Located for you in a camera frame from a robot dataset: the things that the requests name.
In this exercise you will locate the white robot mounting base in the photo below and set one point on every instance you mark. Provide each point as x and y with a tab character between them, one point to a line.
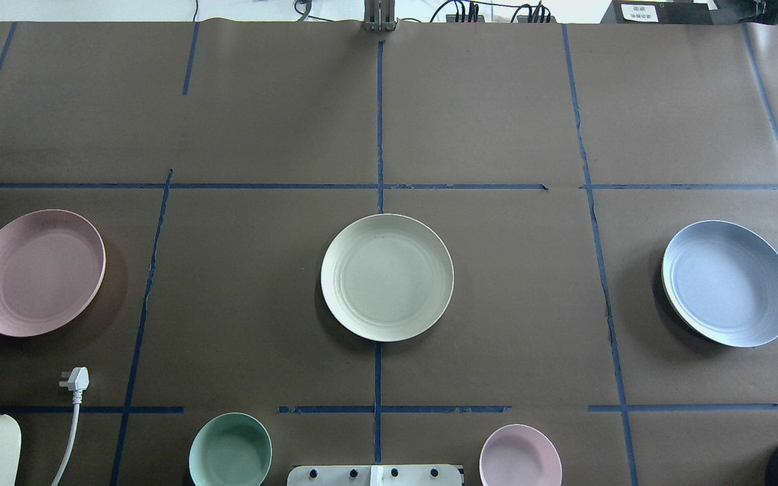
377	474

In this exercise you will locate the blue plate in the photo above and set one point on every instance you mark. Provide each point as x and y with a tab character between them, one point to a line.
721	279

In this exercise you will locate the cream white plate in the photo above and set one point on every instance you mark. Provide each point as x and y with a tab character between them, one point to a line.
387	277

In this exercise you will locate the pink bowl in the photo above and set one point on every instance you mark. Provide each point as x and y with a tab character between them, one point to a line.
519	455

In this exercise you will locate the green bowl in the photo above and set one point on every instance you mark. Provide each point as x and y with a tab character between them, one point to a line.
231	449

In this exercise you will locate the aluminium frame post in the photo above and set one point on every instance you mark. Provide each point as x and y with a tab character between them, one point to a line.
379	16

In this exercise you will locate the pink plate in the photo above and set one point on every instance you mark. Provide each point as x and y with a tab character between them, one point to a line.
52	264

